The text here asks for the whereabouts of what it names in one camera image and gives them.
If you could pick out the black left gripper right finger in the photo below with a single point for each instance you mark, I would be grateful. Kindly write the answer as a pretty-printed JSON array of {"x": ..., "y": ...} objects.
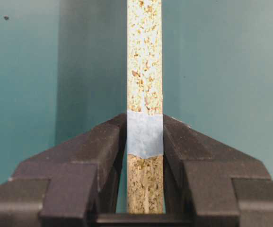
[{"x": 214, "y": 184}]

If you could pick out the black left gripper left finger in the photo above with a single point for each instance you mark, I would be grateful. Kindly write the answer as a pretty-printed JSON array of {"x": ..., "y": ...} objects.
[{"x": 61, "y": 186}]

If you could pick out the white particle board plank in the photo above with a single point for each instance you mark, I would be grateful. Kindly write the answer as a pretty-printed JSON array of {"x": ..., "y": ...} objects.
[{"x": 144, "y": 94}]

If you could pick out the blue tape on board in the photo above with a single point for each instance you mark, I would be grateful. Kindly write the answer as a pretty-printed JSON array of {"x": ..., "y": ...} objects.
[{"x": 144, "y": 134}]

